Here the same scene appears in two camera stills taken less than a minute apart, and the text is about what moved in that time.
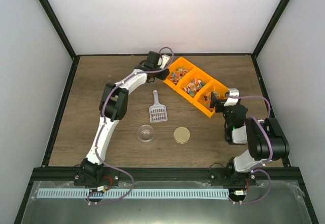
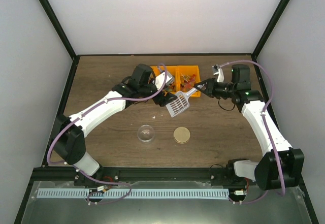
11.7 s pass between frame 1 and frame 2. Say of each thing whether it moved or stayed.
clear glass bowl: stayed
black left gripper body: moved
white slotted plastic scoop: moved
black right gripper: moved
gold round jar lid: stayed
